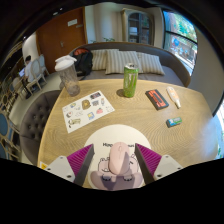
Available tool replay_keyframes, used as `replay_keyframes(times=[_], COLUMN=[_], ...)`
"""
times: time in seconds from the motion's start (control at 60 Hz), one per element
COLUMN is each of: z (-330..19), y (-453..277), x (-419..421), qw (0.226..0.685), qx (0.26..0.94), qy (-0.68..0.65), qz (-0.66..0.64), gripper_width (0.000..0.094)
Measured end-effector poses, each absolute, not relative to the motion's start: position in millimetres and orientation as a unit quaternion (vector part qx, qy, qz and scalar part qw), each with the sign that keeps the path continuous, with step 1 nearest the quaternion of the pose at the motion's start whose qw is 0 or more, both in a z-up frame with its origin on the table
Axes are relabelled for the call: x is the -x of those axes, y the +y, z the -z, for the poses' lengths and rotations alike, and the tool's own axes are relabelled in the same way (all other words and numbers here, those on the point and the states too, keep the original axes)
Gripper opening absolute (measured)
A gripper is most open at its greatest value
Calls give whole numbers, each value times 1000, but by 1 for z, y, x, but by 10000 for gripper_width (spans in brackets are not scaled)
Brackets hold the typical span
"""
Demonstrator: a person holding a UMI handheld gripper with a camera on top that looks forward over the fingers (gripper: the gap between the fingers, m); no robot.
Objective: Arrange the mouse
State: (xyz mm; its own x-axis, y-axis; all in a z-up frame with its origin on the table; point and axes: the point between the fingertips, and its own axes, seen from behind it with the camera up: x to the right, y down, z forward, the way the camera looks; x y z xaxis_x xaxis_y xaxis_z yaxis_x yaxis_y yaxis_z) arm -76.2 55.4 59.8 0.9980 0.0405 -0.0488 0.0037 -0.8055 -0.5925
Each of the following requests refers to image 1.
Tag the person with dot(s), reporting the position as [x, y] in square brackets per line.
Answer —
[28, 68]

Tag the dark-framed window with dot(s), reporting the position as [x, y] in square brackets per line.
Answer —
[180, 40]

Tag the white round hippo mouse pad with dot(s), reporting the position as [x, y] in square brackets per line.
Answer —
[115, 133]

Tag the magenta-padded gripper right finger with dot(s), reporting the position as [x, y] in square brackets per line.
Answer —
[168, 165]

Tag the grey curved sofa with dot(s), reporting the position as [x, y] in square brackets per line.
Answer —
[173, 66]

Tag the clear shaker bottle white lid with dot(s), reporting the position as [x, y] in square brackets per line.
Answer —
[68, 78]

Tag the green drink can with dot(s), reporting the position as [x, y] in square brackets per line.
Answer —
[130, 81]

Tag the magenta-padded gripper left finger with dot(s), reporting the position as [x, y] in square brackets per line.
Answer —
[60, 165]

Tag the brown wooden door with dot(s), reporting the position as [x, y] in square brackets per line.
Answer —
[56, 36]

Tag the blue-cushioned chair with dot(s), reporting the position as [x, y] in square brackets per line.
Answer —
[5, 133]

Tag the black backpack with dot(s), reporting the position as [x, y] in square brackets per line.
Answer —
[83, 61]

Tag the white dining chair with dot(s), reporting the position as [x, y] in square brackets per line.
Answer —
[39, 71]

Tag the green and blue gum pack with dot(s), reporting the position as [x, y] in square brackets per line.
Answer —
[174, 122]

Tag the white sticker sheet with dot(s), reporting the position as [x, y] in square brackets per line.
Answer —
[87, 111]

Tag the white glass-door cabinet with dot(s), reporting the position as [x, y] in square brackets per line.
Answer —
[138, 28]

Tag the wide striped pillow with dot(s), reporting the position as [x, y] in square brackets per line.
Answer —
[118, 60]

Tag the grey tufted chair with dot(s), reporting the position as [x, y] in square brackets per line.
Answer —
[36, 120]

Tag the white squeeze tube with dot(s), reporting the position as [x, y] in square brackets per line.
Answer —
[173, 96]

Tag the pink computer mouse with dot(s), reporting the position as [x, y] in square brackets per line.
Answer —
[119, 158]

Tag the black box with orange print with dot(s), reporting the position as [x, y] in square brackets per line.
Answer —
[156, 99]

